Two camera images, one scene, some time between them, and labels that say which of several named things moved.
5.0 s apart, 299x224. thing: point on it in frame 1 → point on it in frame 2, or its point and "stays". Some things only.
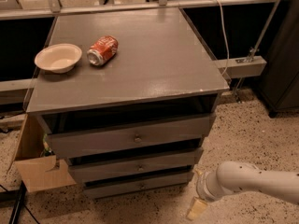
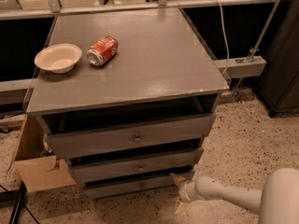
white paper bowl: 59,58 stays
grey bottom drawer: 173,185 stays
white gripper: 201,185 → 186,190
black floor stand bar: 17,196 stays
